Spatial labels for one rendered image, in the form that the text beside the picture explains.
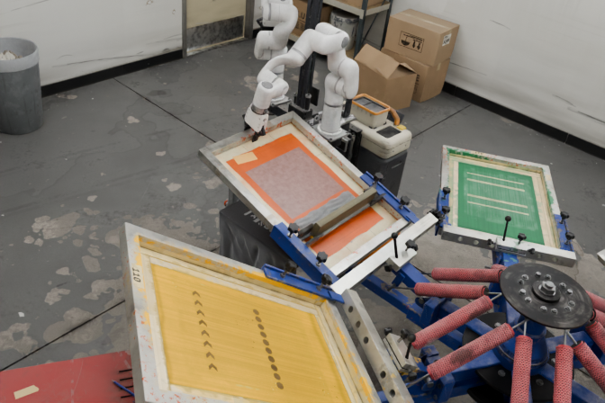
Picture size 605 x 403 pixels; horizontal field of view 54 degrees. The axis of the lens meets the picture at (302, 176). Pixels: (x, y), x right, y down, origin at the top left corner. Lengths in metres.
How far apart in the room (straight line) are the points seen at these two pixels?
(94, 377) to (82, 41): 4.29
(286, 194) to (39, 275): 1.88
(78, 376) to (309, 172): 1.31
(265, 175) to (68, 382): 1.16
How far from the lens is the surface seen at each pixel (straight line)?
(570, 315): 2.11
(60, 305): 3.72
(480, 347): 2.04
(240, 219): 2.70
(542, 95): 6.14
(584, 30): 5.88
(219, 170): 2.49
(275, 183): 2.57
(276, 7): 2.98
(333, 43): 2.65
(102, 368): 1.96
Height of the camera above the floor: 2.63
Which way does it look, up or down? 34 degrees down
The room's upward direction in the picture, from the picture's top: 7 degrees clockwise
